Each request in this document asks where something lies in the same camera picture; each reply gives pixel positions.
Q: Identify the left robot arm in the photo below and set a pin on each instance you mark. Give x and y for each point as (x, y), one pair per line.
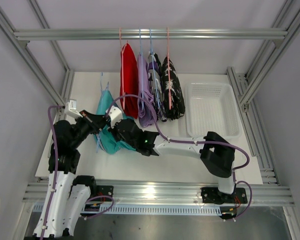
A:
(67, 192)

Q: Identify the white slotted cable duct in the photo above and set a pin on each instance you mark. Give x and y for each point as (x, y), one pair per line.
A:
(170, 210)

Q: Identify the red trousers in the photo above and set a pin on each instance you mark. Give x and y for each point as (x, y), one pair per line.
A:
(131, 87)

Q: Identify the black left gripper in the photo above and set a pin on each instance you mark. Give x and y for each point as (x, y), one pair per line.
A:
(99, 121)

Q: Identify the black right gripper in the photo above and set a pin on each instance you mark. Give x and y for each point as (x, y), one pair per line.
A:
(113, 131)

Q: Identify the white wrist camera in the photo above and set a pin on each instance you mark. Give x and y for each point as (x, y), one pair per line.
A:
(115, 115)
(70, 109)

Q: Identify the teal trousers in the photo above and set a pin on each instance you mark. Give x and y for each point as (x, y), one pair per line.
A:
(105, 139)

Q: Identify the aluminium frame structure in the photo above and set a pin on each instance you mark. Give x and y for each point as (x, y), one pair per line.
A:
(43, 41)

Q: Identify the lilac purple trousers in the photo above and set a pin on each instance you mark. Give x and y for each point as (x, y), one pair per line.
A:
(144, 91)

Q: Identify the blue hanger with patterned trousers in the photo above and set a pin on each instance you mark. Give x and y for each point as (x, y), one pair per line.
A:
(154, 79)

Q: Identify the grey purple patterned trousers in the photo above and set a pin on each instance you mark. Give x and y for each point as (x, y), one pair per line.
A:
(159, 64)

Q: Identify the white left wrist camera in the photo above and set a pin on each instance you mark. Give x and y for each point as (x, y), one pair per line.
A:
(70, 109)

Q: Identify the black white patterned trousers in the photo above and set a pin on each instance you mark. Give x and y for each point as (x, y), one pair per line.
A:
(178, 104)

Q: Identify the white plastic mesh basket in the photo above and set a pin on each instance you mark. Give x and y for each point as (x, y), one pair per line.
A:
(211, 107)

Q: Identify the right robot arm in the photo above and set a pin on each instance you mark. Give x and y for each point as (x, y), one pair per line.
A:
(216, 154)

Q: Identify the pink wire hanger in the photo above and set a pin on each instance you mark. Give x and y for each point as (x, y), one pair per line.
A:
(122, 51)
(168, 69)

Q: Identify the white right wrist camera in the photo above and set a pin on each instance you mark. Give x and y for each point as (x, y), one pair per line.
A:
(115, 115)

